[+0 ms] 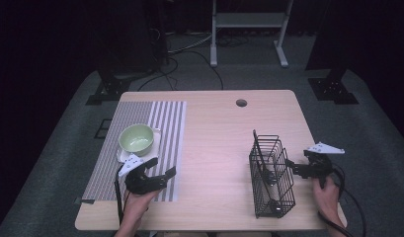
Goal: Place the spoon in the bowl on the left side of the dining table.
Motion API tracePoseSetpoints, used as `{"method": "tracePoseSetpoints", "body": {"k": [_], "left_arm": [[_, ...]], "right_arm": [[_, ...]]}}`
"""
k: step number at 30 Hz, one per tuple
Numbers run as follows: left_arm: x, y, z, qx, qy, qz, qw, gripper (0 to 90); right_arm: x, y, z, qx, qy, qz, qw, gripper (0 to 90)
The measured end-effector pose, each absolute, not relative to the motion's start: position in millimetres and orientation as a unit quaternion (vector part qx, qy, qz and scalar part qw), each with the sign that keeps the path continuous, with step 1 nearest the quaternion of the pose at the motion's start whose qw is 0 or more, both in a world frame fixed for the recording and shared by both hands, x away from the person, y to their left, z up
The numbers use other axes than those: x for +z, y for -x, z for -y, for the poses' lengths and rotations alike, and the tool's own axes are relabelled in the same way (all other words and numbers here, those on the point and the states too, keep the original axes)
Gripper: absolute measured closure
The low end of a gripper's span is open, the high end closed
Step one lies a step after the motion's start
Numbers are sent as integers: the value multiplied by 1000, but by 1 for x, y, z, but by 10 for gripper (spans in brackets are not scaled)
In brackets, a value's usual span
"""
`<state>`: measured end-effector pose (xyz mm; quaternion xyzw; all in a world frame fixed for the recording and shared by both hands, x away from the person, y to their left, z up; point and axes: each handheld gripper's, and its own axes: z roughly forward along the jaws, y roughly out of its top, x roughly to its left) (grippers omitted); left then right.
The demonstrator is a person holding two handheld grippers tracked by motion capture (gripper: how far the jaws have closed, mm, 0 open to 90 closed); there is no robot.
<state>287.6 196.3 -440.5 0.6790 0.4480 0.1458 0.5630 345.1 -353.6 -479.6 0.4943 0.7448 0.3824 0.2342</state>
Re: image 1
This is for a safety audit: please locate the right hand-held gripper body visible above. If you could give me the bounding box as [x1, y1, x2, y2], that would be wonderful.
[296, 141, 346, 190]

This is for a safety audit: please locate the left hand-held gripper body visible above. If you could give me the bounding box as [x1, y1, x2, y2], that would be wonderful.
[118, 154, 167, 196]

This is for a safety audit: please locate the black wire basket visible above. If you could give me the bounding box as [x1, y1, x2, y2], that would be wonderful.
[248, 129, 296, 219]

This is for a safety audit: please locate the green bowl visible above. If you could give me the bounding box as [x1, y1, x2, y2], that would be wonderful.
[118, 123, 155, 158]

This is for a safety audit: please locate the person's left hand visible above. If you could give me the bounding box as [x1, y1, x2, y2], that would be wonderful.
[123, 188, 163, 228]

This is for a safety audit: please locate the person's right hand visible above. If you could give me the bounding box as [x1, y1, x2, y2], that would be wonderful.
[311, 176, 342, 221]

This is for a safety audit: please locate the striped grey placemat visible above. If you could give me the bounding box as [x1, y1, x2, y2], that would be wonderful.
[80, 100, 188, 202]

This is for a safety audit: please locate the black stand base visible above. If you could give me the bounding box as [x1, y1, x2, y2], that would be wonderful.
[85, 67, 158, 107]
[307, 67, 360, 106]

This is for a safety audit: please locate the white metal stand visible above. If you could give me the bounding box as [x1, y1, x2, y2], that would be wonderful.
[209, 0, 294, 69]

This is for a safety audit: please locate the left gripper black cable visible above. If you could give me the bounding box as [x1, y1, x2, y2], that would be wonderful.
[114, 165, 126, 227]

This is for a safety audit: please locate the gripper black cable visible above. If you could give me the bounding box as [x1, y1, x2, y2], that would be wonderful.
[114, 165, 126, 227]
[317, 163, 367, 237]

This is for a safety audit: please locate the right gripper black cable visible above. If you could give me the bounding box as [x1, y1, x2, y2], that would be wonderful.
[317, 163, 367, 237]

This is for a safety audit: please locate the black floor cable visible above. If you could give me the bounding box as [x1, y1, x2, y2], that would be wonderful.
[136, 48, 224, 92]

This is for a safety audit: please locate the grey floor cable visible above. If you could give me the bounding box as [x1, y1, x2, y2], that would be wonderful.
[167, 31, 213, 55]

